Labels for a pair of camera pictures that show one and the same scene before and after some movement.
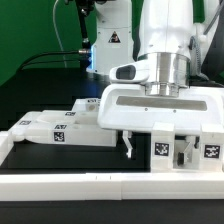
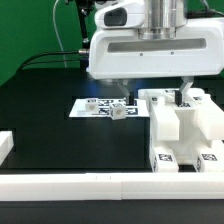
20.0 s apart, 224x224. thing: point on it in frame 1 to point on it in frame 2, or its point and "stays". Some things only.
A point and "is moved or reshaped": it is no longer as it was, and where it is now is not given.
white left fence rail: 6,144 stays
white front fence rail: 112,186 stays
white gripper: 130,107 to 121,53
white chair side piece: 27,128 is moved or reshaped
